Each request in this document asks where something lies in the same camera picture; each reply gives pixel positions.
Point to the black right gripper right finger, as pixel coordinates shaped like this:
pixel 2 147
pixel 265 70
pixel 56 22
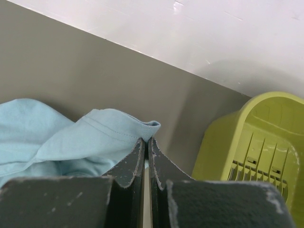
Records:
pixel 179 201

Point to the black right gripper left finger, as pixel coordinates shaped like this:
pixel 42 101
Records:
pixel 113 200

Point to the light blue t shirt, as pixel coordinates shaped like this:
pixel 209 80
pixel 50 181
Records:
pixel 38 141

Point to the olive green plastic basket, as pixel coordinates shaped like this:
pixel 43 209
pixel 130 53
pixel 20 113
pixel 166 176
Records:
pixel 263 141

